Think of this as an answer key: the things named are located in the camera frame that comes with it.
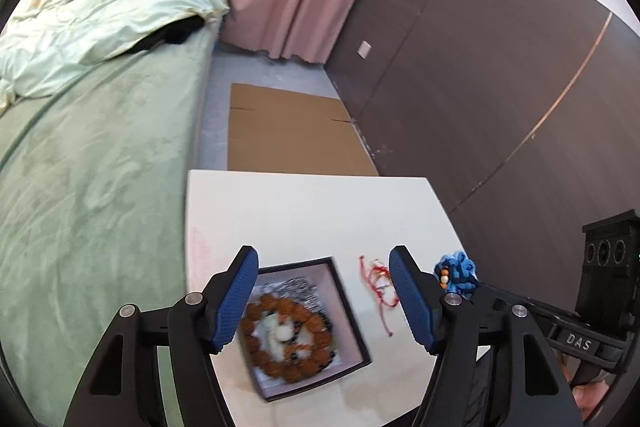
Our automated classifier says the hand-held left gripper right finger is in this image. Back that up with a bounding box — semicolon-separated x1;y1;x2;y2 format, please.
389;245;583;427

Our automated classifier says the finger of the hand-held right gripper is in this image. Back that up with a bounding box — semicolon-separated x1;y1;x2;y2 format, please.
470;281;586;333

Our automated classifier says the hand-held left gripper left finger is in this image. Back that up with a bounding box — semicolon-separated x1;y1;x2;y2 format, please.
62;245;260;427

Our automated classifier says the red string bracelet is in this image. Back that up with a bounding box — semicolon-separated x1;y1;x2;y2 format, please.
357;255;401;339

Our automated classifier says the blue bead bracelet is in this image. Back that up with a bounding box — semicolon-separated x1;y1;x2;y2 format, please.
433;251;480;295

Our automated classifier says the black box with white inside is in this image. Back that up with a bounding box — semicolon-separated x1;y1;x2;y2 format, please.
239;257;373;404

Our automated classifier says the brown bead bracelet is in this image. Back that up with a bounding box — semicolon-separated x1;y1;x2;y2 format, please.
237;296;335;383

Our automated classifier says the person's right hand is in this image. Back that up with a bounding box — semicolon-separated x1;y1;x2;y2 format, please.
560;352;616;425

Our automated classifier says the white low table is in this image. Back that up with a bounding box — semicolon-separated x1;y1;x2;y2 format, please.
186;169;493;427

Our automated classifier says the green bedsheet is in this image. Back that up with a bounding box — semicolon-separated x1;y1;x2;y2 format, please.
0;14;223;408

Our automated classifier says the flat cardboard sheet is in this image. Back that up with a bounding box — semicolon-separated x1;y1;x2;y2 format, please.
227;83;380;178

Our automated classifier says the black garment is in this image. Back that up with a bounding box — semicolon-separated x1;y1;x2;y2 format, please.
127;14;206;55

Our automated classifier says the pale crumpled duvet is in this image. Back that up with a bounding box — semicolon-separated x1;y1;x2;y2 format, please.
0;0;231;115

